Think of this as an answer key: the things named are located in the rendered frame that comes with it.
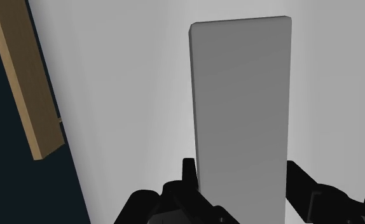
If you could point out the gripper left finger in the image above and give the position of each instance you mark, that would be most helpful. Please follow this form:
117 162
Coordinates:
188 192

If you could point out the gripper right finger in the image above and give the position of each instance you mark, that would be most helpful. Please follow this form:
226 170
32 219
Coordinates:
312 195

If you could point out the grey flat rectangular slab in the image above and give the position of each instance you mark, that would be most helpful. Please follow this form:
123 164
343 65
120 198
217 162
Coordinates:
241 118

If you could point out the light wooden furniture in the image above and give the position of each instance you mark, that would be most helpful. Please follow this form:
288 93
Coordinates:
24 77

